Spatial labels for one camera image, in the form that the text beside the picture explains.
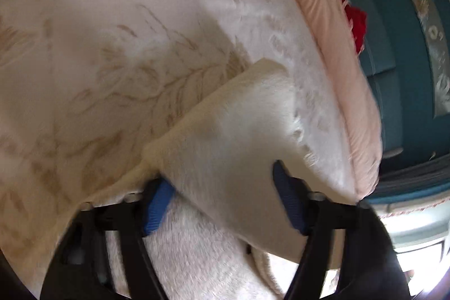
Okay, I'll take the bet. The cream knit sweater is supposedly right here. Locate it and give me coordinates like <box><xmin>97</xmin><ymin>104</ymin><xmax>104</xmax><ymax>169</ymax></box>
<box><xmin>101</xmin><ymin>58</ymin><xmax>356</xmax><ymax>300</ymax></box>

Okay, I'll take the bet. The pink floral bedspread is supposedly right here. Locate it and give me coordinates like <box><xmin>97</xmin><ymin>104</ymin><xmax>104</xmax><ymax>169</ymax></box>
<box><xmin>1</xmin><ymin>0</ymin><xmax>346</xmax><ymax>295</ymax></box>

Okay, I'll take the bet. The red cloth item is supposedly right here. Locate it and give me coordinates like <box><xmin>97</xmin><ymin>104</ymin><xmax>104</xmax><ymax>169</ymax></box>
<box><xmin>341</xmin><ymin>0</ymin><xmax>367</xmax><ymax>55</ymax></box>

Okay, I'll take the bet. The peach pink pillow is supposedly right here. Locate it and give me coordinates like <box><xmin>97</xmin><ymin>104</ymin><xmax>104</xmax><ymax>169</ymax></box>
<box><xmin>296</xmin><ymin>0</ymin><xmax>383</xmax><ymax>199</ymax></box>

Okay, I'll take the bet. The teal wardrobe door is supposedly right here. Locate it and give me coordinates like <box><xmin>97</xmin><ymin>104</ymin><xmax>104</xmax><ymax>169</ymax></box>
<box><xmin>349</xmin><ymin>0</ymin><xmax>449</xmax><ymax>202</ymax></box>

